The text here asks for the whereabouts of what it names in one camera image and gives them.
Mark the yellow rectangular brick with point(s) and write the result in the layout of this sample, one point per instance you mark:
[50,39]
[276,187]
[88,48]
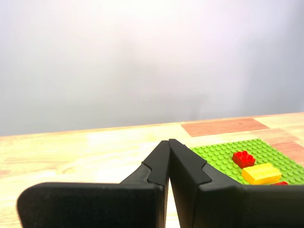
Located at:
[261,174]

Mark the red square brick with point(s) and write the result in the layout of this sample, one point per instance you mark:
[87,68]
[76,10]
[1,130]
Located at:
[281,183]
[243,160]

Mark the green studded baseplate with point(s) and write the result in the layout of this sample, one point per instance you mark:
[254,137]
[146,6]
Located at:
[213,154]

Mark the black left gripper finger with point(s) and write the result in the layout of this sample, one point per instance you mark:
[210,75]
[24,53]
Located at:
[95,206]
[237,206]

